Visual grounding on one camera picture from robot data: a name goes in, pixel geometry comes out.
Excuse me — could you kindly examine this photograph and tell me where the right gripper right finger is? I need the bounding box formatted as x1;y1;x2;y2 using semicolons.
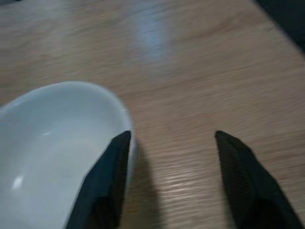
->
215;130;305;229

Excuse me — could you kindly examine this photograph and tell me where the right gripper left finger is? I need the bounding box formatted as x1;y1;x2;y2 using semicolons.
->
63;130;132;229

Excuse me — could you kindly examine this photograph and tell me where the white ceramic bowl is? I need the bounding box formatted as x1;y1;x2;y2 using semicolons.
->
0;81;138;229

